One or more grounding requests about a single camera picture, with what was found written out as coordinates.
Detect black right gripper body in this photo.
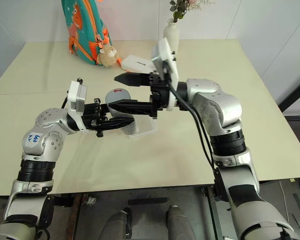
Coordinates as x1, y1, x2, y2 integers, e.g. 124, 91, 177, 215
148, 71, 172, 121

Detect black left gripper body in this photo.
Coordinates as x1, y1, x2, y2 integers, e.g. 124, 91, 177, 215
82, 101, 110, 138

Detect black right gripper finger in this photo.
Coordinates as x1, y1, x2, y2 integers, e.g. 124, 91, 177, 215
114, 72, 151, 88
109, 99, 154, 118

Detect grey mug with red logo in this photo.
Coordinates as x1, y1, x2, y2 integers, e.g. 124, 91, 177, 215
106, 103, 139, 137

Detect gray jar lid red mark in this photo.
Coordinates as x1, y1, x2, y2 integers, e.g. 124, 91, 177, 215
104, 88, 132, 106

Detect small white flat box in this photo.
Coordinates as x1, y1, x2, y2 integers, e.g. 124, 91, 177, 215
120, 54, 156, 74

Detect clear plastic box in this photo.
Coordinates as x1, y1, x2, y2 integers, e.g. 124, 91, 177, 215
126, 109, 159, 139

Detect brown plush bear toy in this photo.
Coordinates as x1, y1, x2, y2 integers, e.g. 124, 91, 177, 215
96, 43, 121, 68

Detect white ceramic vase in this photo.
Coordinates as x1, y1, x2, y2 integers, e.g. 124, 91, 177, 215
162, 18, 180, 55

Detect teal orange dinosaur backpack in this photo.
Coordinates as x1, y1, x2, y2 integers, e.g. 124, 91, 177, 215
60, 0, 114, 66

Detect black flat bar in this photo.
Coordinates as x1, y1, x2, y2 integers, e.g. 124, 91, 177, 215
127, 197, 169, 206

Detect pink flowers green stems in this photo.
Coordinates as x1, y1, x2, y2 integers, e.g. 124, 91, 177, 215
169, 0, 216, 24

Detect gray rounded foot shell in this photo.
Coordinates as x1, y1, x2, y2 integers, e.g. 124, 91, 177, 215
165, 204, 195, 240
105, 209, 134, 240

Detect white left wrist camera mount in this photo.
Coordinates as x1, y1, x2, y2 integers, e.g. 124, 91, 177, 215
65, 78, 88, 113

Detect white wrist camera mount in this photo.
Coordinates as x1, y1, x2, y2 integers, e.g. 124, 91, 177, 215
150, 37, 180, 111
65, 78, 88, 113

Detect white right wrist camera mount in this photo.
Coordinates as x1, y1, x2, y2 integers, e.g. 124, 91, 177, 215
150, 37, 180, 111

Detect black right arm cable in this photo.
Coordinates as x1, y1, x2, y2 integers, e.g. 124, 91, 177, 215
167, 81, 222, 201

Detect black furniture frame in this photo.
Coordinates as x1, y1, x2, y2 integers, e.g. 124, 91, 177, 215
278, 74, 300, 113

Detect thin white floor cable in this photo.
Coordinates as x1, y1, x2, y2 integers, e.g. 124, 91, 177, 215
277, 179, 291, 222

